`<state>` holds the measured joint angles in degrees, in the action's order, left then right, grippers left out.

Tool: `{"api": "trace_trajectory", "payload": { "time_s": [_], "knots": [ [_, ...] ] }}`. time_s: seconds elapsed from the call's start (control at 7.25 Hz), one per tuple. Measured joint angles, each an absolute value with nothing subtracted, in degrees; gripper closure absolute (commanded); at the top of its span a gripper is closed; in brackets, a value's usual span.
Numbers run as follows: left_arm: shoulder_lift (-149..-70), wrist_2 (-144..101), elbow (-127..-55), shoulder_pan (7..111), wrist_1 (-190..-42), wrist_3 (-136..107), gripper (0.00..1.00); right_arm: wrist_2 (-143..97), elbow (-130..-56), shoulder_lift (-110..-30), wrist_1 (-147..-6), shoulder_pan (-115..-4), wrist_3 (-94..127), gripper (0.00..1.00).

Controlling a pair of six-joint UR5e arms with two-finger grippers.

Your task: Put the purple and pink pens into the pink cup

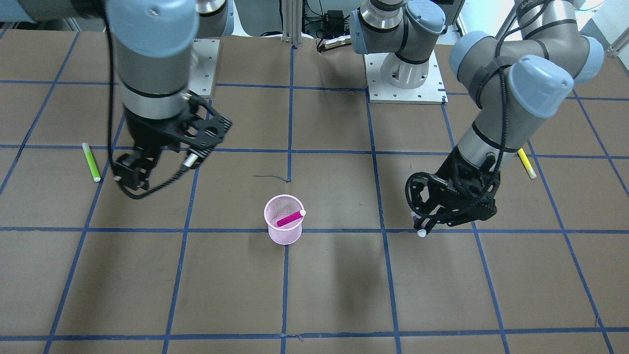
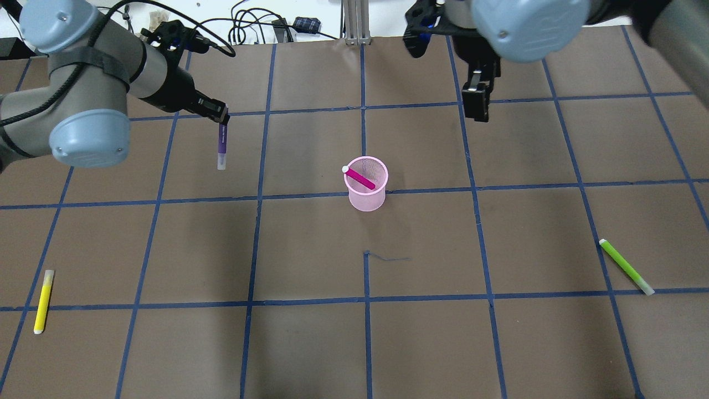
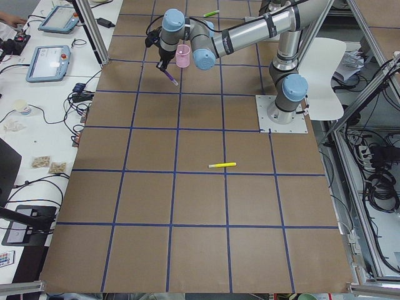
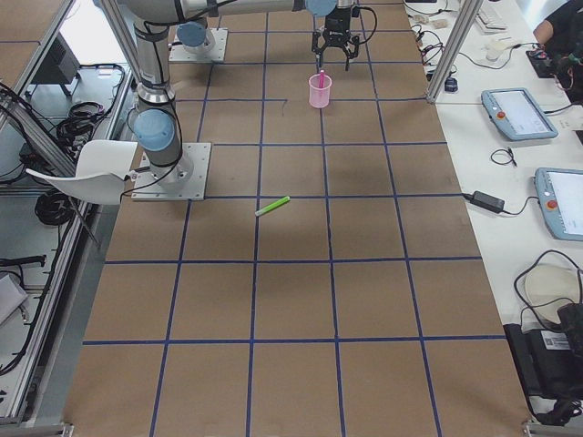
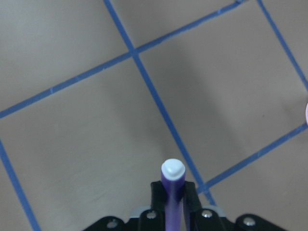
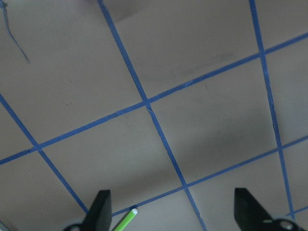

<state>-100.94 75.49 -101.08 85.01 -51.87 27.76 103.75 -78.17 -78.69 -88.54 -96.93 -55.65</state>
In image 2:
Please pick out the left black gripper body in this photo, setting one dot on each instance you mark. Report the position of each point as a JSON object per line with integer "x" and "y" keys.
{"x": 176, "y": 90}

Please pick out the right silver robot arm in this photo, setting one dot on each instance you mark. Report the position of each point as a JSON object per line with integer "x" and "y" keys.
{"x": 486, "y": 32}

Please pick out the green pen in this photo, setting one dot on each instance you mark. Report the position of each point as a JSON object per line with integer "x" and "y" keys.
{"x": 626, "y": 267}

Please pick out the pink pen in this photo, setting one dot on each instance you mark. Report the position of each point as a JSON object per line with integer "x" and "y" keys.
{"x": 356, "y": 176}

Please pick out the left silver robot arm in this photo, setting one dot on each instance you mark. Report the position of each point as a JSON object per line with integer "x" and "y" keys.
{"x": 93, "y": 65}

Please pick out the purple pen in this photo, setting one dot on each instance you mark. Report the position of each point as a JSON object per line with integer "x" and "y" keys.
{"x": 221, "y": 161}

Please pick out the yellow pen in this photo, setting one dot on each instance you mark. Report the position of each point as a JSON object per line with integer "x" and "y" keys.
{"x": 44, "y": 302}

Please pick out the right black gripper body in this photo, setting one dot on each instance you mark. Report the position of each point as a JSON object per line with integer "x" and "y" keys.
{"x": 481, "y": 55}

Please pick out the black usb hub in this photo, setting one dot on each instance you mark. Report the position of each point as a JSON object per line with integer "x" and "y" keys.
{"x": 307, "y": 25}

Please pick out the pink mesh cup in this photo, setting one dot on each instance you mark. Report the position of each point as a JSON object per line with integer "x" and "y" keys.
{"x": 360, "y": 197}

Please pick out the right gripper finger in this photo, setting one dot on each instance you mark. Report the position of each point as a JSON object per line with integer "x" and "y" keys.
{"x": 476, "y": 95}

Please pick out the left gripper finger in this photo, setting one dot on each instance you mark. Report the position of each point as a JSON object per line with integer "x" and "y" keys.
{"x": 219, "y": 112}

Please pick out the aluminium frame post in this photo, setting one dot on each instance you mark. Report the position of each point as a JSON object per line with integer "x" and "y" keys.
{"x": 355, "y": 22}

